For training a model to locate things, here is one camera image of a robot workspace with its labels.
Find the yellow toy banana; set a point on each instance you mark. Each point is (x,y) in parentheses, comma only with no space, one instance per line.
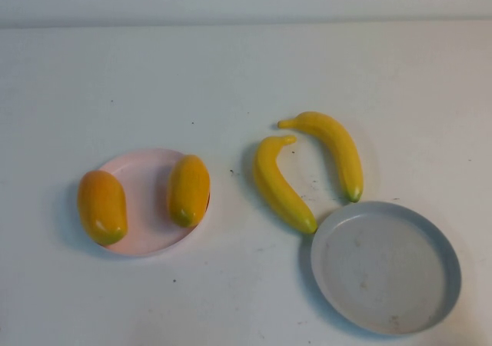
(338,142)
(276,180)

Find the orange-yellow toy mango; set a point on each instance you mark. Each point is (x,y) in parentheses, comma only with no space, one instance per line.
(102,203)
(188,188)

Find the pink round plate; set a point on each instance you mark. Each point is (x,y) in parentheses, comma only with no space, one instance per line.
(146,207)

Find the grey round plate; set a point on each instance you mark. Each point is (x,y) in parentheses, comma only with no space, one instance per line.
(384,269)

